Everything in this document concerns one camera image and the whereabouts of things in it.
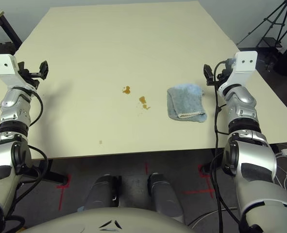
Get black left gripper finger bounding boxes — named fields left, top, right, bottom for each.
left=38, top=60, right=49, bottom=80

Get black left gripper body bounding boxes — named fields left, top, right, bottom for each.
left=17, top=62, right=41, bottom=90

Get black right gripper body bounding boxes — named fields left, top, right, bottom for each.
left=213, top=64, right=233, bottom=85

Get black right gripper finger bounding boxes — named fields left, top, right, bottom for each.
left=203, top=64, right=215, bottom=85

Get blue grey fluffy rag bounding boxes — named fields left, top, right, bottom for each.
left=167, top=83, right=207, bottom=123

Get black framed side table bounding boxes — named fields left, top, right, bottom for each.
left=0, top=10, right=23, bottom=51

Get black low rack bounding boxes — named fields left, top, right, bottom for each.
left=256, top=36, right=284, bottom=49

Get black bag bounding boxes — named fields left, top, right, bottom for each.
left=273, top=47, right=287, bottom=78

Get grey right robot leg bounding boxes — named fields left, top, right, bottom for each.
left=147, top=172, right=185, bottom=224

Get grey robot leg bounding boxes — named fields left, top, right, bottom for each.
left=147, top=172, right=185, bottom=224
left=84, top=174, right=122, bottom=212

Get grey left robot leg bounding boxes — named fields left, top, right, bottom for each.
left=84, top=174, right=122, bottom=212

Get grey robot torso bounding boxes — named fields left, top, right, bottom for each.
left=23, top=205, right=202, bottom=233

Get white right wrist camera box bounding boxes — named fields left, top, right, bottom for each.
left=218, top=50, right=258, bottom=94

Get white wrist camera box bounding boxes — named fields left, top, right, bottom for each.
left=218, top=50, right=258, bottom=94
left=0, top=54, right=31, bottom=89

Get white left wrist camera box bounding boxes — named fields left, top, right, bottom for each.
left=0, top=54, right=31, bottom=89

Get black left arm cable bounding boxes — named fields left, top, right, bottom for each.
left=0, top=86, right=49, bottom=233

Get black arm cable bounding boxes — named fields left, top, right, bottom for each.
left=205, top=60, right=246, bottom=233
left=0, top=86, right=49, bottom=233

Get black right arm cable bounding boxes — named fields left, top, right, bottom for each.
left=205, top=60, right=246, bottom=233

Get black camera tripod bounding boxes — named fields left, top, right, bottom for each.
left=236, top=0, right=287, bottom=49

